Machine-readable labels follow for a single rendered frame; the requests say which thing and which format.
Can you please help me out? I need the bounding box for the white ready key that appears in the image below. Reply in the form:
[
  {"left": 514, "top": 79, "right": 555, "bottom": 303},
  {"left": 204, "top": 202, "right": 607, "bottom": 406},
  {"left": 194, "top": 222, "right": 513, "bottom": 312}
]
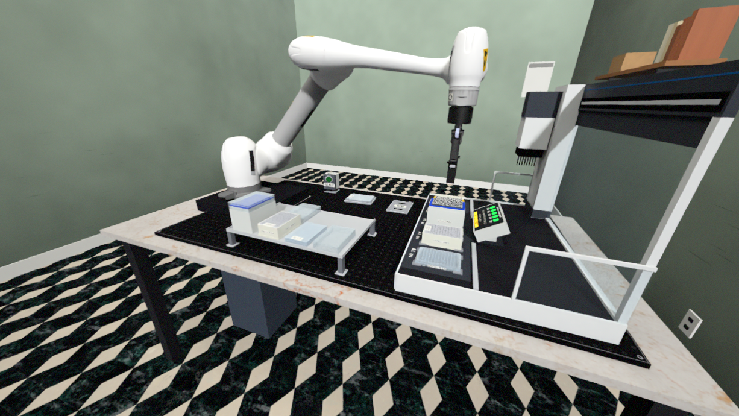
[{"left": 323, "top": 172, "right": 339, "bottom": 194}]

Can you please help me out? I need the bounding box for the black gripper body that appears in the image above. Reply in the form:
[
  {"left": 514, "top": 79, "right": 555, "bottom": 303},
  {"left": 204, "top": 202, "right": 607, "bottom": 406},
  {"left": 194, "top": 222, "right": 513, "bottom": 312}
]
[{"left": 447, "top": 107, "right": 474, "bottom": 131}]

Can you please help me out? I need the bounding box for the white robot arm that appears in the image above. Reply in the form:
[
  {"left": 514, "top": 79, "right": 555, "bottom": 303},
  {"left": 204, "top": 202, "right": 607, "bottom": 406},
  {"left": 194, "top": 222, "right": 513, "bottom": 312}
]
[{"left": 218, "top": 27, "right": 488, "bottom": 200}]

